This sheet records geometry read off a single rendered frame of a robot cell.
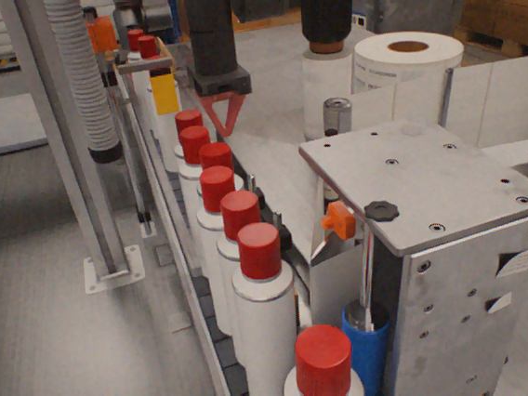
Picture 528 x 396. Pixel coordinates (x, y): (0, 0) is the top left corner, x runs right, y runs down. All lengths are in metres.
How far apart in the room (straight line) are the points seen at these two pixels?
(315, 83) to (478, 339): 0.56
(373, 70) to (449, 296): 0.66
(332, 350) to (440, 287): 0.07
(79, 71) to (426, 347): 0.38
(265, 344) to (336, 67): 0.52
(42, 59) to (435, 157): 0.45
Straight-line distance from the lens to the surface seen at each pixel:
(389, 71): 0.91
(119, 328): 0.68
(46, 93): 0.63
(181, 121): 0.58
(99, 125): 0.51
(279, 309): 0.39
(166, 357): 0.63
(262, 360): 0.44
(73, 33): 0.49
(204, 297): 0.62
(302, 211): 0.74
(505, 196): 0.32
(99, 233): 0.72
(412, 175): 0.32
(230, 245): 0.42
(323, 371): 0.28
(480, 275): 0.32
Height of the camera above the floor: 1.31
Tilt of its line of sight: 34 degrees down
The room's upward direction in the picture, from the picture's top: 5 degrees counter-clockwise
